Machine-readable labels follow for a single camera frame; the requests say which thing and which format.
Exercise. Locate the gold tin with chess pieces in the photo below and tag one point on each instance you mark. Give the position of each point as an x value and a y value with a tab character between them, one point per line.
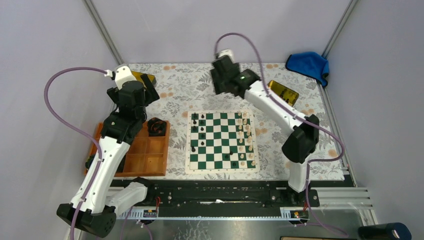
287	94

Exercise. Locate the orange compartment tray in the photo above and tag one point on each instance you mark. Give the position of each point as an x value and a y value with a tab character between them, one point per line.
147	156

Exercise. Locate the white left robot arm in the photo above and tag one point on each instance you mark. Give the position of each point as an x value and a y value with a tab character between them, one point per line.
90	209

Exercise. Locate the green white chess board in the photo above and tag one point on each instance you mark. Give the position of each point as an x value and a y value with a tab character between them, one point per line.
221	141

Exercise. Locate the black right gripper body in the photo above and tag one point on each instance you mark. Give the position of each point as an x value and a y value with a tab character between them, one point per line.
219	84

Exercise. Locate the blue cloth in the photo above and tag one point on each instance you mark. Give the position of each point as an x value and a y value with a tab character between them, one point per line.
309	64

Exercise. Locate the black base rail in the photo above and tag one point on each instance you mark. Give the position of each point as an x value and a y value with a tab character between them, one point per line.
264	192

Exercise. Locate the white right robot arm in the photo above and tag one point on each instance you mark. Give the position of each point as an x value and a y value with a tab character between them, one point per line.
302	135

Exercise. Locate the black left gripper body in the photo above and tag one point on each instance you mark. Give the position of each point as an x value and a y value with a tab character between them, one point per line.
150	96

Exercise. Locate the black cylinder bottom right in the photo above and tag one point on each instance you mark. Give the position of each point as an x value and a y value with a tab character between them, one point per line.
387	231

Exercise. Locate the floral table mat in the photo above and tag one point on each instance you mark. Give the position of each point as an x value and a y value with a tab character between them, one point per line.
185	87

